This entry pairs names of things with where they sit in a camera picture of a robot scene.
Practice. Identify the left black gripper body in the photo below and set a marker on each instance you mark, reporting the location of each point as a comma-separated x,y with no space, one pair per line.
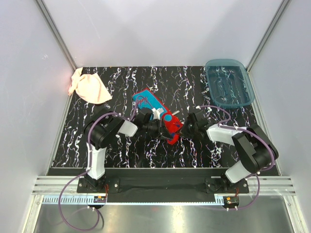
155,127

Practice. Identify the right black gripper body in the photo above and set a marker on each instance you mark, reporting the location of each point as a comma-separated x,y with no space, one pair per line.
188,129

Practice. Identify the red blue patterned towel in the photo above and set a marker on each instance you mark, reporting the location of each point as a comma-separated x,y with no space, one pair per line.
145,99

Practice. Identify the pink towel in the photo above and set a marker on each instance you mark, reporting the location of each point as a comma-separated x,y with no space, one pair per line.
89,87

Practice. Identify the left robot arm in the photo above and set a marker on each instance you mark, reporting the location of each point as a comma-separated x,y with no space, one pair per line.
102,129

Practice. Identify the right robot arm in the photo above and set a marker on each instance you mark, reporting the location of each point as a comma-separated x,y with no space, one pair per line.
255,150

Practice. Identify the blue transparent plastic bin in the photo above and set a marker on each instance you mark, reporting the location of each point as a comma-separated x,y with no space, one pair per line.
229,83

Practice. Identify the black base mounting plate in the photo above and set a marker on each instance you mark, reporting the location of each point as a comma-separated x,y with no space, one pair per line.
164,185

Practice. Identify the right connector board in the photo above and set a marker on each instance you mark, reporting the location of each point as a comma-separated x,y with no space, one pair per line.
231,202

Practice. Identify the connector board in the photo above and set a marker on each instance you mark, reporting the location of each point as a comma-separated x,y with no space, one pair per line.
100,199
231,202

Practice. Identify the left connector board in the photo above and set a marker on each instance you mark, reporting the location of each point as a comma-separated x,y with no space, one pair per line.
100,199

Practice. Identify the aluminium frame rail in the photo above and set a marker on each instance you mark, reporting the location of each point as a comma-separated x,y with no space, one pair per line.
59,189

